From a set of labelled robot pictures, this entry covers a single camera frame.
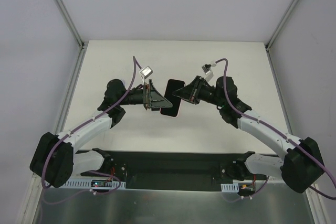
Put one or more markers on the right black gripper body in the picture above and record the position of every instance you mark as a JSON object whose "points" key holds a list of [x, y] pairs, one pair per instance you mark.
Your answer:
{"points": [[196, 91]]}

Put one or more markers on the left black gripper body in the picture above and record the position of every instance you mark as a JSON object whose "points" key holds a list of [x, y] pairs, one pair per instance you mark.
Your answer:
{"points": [[148, 95]]}

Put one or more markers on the black smartphone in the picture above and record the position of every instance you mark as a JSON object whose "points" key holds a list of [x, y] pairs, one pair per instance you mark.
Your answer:
{"points": [[172, 98]]}

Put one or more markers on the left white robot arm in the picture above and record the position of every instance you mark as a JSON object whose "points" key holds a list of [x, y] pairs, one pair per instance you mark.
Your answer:
{"points": [[56, 157]]}

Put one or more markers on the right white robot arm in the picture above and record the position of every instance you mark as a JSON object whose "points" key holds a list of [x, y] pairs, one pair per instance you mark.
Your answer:
{"points": [[295, 160]]}

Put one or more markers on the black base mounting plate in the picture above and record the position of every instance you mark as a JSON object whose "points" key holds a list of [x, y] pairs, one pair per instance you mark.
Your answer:
{"points": [[176, 171]]}

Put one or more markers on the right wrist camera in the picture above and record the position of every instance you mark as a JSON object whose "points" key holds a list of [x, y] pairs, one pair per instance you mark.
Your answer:
{"points": [[207, 69]]}

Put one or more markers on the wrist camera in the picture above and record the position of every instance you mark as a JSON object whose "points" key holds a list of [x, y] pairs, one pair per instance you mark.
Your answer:
{"points": [[145, 73], [207, 69]]}

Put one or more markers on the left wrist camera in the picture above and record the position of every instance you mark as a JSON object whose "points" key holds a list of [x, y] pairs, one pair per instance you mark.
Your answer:
{"points": [[145, 73]]}

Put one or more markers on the right aluminium side rail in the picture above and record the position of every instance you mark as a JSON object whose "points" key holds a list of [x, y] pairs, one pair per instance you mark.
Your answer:
{"points": [[277, 83]]}

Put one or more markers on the aluminium side rail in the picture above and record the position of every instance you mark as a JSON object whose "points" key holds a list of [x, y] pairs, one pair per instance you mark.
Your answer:
{"points": [[68, 95], [277, 83]]}

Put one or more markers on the left aluminium side rail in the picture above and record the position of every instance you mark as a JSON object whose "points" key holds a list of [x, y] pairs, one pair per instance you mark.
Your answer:
{"points": [[68, 95]]}

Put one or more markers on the right white cable duct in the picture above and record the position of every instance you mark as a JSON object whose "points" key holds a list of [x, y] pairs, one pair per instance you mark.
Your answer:
{"points": [[230, 188]]}

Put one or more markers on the white cable duct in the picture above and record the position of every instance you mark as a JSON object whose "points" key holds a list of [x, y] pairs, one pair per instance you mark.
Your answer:
{"points": [[88, 183], [230, 188]]}

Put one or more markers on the left white cable duct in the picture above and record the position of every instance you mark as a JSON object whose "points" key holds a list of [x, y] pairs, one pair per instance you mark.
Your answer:
{"points": [[88, 183]]}

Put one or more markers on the right aluminium frame post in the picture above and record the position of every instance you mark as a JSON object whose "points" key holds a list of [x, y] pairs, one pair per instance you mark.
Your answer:
{"points": [[284, 19]]}

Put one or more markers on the aluminium frame post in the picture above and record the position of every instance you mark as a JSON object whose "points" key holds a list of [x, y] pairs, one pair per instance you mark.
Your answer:
{"points": [[70, 23], [284, 19]]}

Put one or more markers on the left aluminium frame post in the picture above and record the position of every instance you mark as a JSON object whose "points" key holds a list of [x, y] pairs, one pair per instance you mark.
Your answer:
{"points": [[70, 23]]}

